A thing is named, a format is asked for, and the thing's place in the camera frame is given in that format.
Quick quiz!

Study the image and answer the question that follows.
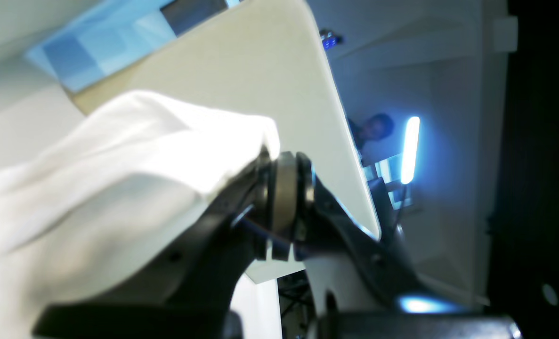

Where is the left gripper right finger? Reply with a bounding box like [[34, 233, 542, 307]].
[[296, 153, 522, 339]]

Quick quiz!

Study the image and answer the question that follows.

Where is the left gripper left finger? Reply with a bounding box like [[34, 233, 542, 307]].
[[32, 152, 270, 339]]

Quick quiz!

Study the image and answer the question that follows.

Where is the white printed t-shirt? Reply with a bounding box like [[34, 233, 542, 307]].
[[0, 91, 281, 339]]

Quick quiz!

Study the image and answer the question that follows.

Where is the person in background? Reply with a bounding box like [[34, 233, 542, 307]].
[[347, 113, 394, 151]]

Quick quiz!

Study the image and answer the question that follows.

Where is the bright tube lamp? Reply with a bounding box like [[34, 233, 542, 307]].
[[400, 116, 421, 185]]

